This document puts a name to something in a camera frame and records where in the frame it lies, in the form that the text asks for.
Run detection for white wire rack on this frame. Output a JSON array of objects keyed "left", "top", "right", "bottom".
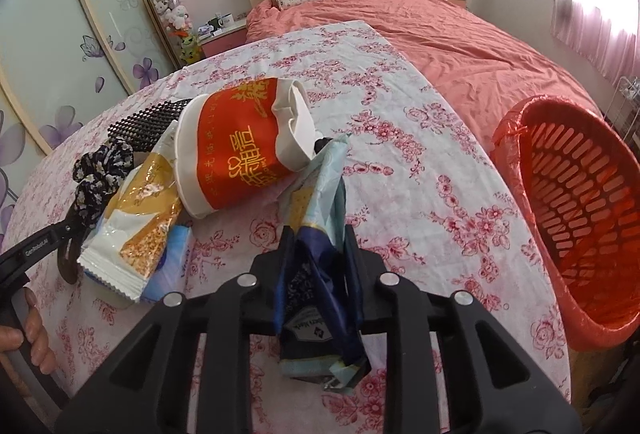
[{"left": 612, "top": 76, "right": 640, "bottom": 141}]

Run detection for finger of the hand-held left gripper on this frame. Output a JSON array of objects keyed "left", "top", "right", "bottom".
[
  {"left": 56, "top": 238, "right": 82, "bottom": 286},
  {"left": 47, "top": 220, "right": 77, "bottom": 241}
]

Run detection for person's left hand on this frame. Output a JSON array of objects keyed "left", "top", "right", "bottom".
[{"left": 0, "top": 286, "right": 57, "bottom": 376}]

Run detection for black foam net sleeve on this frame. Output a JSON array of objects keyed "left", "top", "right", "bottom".
[{"left": 107, "top": 98, "right": 194, "bottom": 153}]

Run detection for yellow and white snack packet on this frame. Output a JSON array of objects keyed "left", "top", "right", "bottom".
[{"left": 78, "top": 119, "right": 187, "bottom": 304}]

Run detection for coral bed blanket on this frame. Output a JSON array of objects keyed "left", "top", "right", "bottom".
[{"left": 245, "top": 0, "right": 608, "bottom": 165}]

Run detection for pink nightstand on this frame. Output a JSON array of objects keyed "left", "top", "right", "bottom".
[{"left": 200, "top": 21, "right": 249, "bottom": 60}]

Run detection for blue foil wrapper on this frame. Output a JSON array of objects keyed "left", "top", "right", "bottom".
[{"left": 276, "top": 132, "right": 372, "bottom": 391}]

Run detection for orange plastic basket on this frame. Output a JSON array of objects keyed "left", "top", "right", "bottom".
[{"left": 489, "top": 95, "right": 640, "bottom": 351}]

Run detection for flower print wardrobe doors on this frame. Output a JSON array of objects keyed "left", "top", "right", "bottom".
[{"left": 0, "top": 0, "right": 182, "bottom": 235}]

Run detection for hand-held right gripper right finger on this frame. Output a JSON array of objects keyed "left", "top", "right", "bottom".
[{"left": 344, "top": 224, "right": 584, "bottom": 434}]

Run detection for black floral scrunchie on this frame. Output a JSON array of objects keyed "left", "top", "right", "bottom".
[{"left": 71, "top": 137, "right": 137, "bottom": 231}]

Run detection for blue and white plastic packet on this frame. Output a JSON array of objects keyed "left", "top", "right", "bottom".
[{"left": 140, "top": 224, "right": 194, "bottom": 304}]

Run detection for yellow green plush toy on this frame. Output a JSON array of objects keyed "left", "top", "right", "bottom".
[{"left": 175, "top": 31, "right": 202, "bottom": 65}]

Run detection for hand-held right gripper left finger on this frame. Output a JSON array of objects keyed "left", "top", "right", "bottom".
[{"left": 54, "top": 225, "right": 301, "bottom": 434}]

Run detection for red and white paper cup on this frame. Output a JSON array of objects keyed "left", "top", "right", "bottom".
[{"left": 172, "top": 77, "right": 326, "bottom": 220}]

